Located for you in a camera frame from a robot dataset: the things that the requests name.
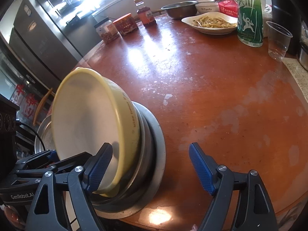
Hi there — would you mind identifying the wooden chair with metal frame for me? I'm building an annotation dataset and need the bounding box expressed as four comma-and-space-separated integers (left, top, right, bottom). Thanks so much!
32, 88, 53, 126

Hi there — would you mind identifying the black thermos flask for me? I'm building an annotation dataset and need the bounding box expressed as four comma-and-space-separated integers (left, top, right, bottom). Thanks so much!
271, 0, 302, 55

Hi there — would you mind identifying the white family bowl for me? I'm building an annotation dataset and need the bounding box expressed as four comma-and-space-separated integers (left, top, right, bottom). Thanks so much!
195, 0, 219, 14

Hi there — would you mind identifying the paper sheet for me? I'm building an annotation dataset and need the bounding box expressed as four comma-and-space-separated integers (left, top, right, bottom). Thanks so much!
282, 57, 308, 101

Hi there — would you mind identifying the clear jar black lid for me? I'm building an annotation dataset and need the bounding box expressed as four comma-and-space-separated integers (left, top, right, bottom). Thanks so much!
95, 17, 120, 44

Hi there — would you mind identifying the white dish with food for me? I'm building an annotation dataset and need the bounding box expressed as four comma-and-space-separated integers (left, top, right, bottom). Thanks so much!
181, 12, 238, 35

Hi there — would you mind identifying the small steel bowl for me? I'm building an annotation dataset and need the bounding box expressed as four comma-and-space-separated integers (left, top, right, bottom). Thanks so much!
90, 102, 154, 205

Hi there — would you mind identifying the grey refrigerator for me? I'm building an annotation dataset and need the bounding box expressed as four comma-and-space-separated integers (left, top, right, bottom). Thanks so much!
9, 0, 101, 89

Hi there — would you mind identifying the black cable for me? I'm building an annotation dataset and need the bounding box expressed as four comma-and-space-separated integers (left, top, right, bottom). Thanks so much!
15, 121, 47, 152

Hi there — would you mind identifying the wide steel basin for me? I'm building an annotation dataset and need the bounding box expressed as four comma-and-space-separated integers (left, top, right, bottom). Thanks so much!
91, 102, 166, 219

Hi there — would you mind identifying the clear plastic cup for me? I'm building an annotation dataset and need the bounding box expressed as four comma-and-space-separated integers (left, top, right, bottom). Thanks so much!
266, 21, 293, 62

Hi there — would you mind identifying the red label jar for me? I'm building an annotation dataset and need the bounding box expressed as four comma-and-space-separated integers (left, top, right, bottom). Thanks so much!
113, 13, 138, 36

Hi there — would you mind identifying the yellow ceramic bowl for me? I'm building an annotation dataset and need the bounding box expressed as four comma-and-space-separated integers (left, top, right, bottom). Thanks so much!
51, 67, 140, 198

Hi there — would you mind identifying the large steel bowl far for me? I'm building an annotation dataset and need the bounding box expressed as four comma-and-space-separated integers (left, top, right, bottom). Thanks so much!
161, 1, 198, 20

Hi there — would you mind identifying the green drink bottle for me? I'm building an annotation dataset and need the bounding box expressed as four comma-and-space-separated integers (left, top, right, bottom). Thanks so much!
236, 0, 264, 48

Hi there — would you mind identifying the steel plate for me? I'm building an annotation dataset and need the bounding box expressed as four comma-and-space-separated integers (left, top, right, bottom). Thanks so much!
34, 115, 55, 153

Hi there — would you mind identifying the brown sauce bottle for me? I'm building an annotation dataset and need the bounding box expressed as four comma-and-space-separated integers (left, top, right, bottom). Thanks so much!
134, 0, 156, 27

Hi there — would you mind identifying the small steel cup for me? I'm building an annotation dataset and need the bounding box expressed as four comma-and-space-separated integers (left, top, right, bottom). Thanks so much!
298, 42, 308, 71

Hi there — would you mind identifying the red tissue pack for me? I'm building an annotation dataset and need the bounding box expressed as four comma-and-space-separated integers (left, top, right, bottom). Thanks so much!
218, 0, 238, 18

